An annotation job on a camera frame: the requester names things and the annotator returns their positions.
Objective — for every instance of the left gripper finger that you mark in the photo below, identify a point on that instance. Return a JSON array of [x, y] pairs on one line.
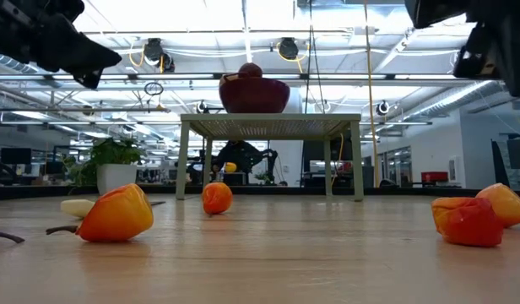
[[78, 52]]

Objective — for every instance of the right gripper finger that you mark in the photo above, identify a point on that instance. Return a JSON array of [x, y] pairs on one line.
[[437, 10]]

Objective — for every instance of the small orange pepper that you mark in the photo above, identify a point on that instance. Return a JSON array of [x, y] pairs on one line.
[[505, 204], [116, 215], [467, 221], [217, 197]]

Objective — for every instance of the dark red plum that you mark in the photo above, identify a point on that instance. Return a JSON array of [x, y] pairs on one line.
[[250, 69]]

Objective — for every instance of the purple colander bowl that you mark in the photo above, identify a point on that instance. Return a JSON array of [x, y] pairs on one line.
[[253, 95]]

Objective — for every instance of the black computer monitor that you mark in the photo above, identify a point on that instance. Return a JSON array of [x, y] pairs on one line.
[[16, 156], [519, 154]]

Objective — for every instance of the green potted plant white pot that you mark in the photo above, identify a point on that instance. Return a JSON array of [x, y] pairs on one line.
[[114, 169]]

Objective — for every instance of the red box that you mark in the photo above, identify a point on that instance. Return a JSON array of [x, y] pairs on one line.
[[434, 176]]

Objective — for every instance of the small yellow object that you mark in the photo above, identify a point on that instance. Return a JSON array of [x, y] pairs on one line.
[[230, 167]]

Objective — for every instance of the person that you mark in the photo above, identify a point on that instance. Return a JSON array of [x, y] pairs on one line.
[[239, 156]]

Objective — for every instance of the mint green perforated metal shelf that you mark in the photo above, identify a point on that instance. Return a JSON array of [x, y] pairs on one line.
[[268, 126]]

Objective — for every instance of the small green plant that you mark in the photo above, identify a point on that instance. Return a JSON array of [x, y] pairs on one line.
[[264, 177]]

